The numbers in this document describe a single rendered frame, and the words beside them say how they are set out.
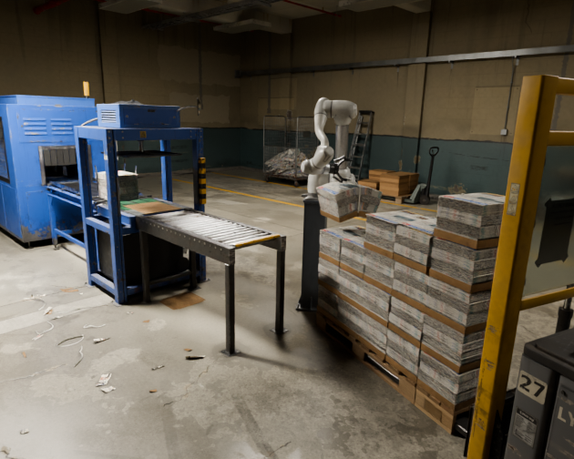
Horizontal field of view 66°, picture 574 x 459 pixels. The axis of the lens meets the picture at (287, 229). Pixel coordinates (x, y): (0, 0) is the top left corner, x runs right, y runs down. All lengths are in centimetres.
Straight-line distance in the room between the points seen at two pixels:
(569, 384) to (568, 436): 21
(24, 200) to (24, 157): 52
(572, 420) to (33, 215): 573
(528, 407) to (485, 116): 804
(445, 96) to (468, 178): 180
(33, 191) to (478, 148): 786
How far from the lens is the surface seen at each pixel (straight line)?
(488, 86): 983
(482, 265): 245
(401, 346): 293
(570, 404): 210
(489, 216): 238
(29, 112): 619
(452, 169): 1006
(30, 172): 622
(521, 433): 229
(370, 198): 337
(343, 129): 358
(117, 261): 418
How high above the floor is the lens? 168
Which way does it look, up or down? 14 degrees down
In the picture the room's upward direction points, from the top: 1 degrees clockwise
